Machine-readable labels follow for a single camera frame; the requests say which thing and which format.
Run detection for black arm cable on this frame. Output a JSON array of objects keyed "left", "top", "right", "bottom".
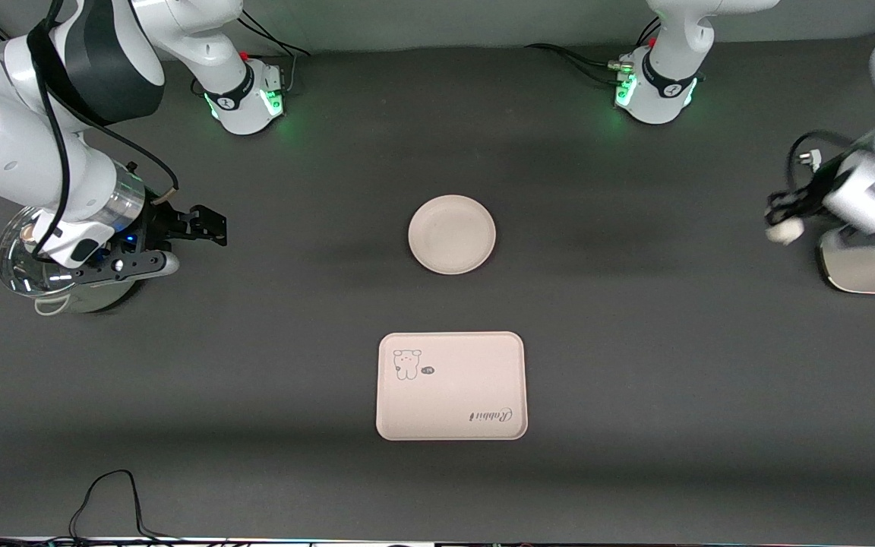
[
  {"left": 785, "top": 130, "right": 858, "bottom": 200},
  {"left": 26, "top": 0, "right": 180, "bottom": 261}
]

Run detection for thin black table cable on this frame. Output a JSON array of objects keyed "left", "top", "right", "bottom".
[{"left": 0, "top": 470, "right": 226, "bottom": 547}]

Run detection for electric pot with glass lid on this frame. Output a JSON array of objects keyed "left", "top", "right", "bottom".
[{"left": 0, "top": 205, "right": 146, "bottom": 316}]

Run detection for black left arm base cables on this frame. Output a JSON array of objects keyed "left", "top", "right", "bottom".
[{"left": 525, "top": 15, "right": 662, "bottom": 86}]

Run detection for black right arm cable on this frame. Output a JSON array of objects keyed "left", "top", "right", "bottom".
[{"left": 26, "top": 0, "right": 180, "bottom": 261}]

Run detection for cream white appliance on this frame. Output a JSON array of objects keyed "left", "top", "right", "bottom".
[{"left": 817, "top": 226, "right": 875, "bottom": 295}]

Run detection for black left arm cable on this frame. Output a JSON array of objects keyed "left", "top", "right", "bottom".
[{"left": 785, "top": 130, "right": 858, "bottom": 200}]

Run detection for round cream plate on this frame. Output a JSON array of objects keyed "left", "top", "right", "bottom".
[{"left": 408, "top": 194, "right": 497, "bottom": 275}]

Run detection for small white bun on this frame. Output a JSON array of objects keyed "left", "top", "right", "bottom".
[{"left": 766, "top": 219, "right": 805, "bottom": 246}]

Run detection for cream rabbit print tray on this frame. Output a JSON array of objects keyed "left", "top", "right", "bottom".
[{"left": 375, "top": 331, "right": 529, "bottom": 441}]

